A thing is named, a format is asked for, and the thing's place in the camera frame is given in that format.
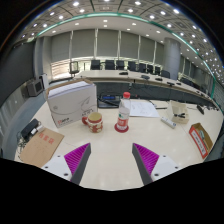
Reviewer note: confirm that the small open white box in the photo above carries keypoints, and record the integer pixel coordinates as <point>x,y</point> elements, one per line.
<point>178,111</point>

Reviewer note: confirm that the recessed ceiling lights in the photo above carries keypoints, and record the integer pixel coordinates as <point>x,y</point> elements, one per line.
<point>105,20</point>

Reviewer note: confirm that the black desktop console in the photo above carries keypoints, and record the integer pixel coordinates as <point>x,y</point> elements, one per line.
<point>108,100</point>

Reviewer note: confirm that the grey boxy monitor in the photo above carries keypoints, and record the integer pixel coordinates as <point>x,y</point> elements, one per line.
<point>35,87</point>

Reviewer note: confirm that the white power strip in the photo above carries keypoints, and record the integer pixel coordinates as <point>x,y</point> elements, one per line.
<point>168,122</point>

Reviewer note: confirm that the red and white mug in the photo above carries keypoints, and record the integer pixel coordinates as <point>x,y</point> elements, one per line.
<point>95,122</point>

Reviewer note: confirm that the white printed paper sheets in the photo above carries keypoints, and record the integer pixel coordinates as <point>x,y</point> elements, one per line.
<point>143,108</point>

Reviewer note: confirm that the small white charger block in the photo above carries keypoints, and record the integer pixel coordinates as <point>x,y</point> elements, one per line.
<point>37,129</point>

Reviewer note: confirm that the black power adapter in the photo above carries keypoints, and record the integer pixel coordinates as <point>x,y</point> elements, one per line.
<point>28,128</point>

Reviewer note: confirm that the clear red-capped water bottle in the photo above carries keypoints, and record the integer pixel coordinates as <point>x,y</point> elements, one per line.
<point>123,113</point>

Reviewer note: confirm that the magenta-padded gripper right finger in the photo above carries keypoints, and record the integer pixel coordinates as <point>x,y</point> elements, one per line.
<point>146,159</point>

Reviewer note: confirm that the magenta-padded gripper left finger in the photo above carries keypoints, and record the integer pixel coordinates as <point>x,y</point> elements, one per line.
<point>76,159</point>

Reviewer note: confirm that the white printer paper carton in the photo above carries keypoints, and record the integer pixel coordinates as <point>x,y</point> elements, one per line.
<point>71,103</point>

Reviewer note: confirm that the row of black office chairs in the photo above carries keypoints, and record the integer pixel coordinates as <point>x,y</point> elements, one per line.
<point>110,64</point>

